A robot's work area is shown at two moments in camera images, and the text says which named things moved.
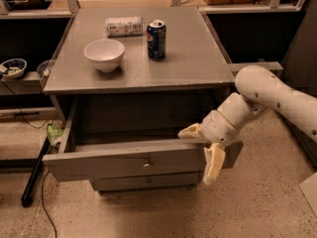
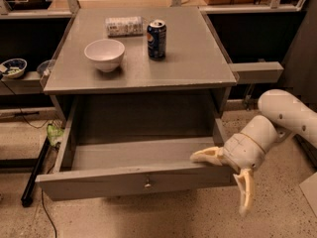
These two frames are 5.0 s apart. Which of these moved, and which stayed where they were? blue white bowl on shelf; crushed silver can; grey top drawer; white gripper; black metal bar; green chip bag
Moved: grey top drawer; white gripper
Stayed: crushed silver can; green chip bag; blue white bowl on shelf; black metal bar
